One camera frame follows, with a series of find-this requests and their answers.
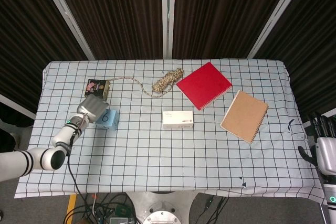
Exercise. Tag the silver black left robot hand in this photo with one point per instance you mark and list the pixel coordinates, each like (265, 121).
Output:
(92, 107)

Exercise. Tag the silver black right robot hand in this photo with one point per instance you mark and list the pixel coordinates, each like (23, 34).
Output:
(326, 153)

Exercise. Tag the blue numbered cube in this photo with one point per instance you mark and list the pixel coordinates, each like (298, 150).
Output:
(109, 119)

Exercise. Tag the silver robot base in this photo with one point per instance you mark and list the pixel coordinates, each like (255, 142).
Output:
(162, 208)

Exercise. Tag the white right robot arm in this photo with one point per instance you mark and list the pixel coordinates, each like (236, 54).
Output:
(330, 197)

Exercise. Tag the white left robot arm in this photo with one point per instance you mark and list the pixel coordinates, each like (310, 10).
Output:
(39, 155)

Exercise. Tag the dark luncheon meat tin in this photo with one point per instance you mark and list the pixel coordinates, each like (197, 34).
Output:
(96, 87)

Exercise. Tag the white cardboard box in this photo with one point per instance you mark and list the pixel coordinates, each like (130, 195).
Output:
(178, 119)

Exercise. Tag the brown kraft spiral notebook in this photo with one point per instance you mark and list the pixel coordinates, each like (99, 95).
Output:
(244, 116)

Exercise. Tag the blue checkered tablecloth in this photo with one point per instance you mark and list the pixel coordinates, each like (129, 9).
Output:
(168, 161)

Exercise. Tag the yellow floor tape strip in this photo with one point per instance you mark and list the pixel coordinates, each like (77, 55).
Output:
(71, 208)

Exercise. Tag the red spiral notebook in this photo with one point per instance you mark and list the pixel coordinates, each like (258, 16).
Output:
(203, 85)

